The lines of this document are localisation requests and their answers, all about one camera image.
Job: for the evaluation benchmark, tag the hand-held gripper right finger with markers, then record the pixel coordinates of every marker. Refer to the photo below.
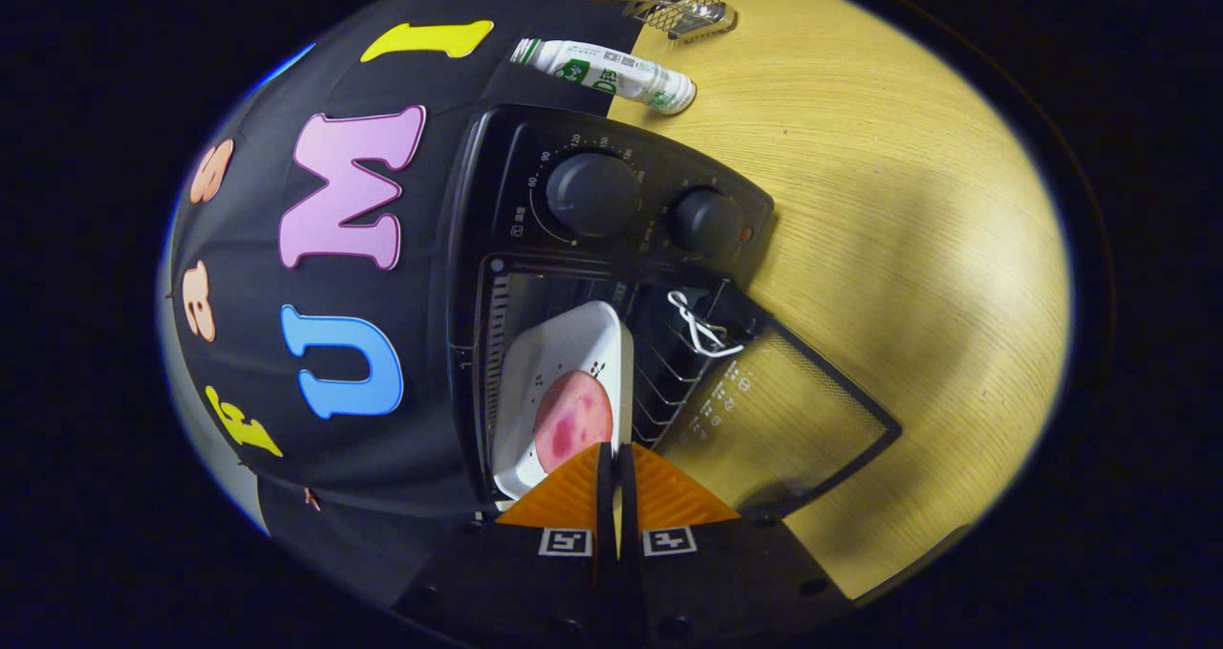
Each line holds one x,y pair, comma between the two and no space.
726,582

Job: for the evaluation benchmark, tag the pink clip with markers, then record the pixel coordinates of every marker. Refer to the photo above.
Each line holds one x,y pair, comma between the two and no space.
311,499

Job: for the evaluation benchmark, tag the pink ham slice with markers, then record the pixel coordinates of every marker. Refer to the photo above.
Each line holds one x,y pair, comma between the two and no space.
571,420

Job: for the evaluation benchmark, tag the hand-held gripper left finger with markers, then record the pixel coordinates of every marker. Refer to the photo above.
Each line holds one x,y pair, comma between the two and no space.
535,582

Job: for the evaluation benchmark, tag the black toaster oven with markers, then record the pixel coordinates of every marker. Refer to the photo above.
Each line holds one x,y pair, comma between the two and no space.
592,195

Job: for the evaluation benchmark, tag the white plastic bottle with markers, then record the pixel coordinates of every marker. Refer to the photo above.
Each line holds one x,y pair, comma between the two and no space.
611,74

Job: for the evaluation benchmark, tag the white square plate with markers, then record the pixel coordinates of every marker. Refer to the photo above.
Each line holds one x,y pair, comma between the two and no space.
559,343

